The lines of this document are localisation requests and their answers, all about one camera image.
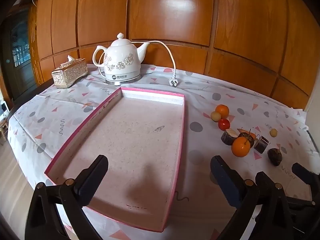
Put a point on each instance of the red cherry tomato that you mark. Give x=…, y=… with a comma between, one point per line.
x=224, y=124

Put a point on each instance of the tan small round fruit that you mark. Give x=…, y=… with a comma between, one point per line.
x=215, y=116

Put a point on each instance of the pink shallow cardboard box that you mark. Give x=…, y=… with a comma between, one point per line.
x=130, y=142

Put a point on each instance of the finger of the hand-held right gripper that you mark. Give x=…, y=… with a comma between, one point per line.
x=300, y=201
x=305, y=173

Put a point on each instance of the dark cut piece with shiny rim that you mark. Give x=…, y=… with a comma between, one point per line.
x=261, y=145

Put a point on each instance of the dark round fruit with stem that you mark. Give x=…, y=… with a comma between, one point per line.
x=246, y=137

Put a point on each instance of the dark brown rough lump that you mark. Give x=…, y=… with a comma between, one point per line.
x=275, y=157

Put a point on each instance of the white patterned tablecloth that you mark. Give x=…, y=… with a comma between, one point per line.
x=200, y=100

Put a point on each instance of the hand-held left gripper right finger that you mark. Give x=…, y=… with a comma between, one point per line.
x=225, y=180

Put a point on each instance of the yellow small round fruit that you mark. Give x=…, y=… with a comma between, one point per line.
x=273, y=132

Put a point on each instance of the white tissue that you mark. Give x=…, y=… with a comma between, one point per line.
x=70, y=60

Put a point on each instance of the white floral ceramic electric kettle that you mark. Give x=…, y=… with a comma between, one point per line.
x=120, y=55

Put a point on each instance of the orange with stem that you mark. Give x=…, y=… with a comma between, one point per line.
x=240, y=148

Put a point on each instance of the dark-skinned cut piece pale face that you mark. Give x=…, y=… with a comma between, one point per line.
x=228, y=136

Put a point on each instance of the orange carrot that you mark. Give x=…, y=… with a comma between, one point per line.
x=252, y=135

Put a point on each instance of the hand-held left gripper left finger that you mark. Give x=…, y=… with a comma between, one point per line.
x=92, y=177

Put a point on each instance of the orange without stem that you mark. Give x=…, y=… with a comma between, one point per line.
x=222, y=111

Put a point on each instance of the glass-paned wooden door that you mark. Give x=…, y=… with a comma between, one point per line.
x=20, y=55

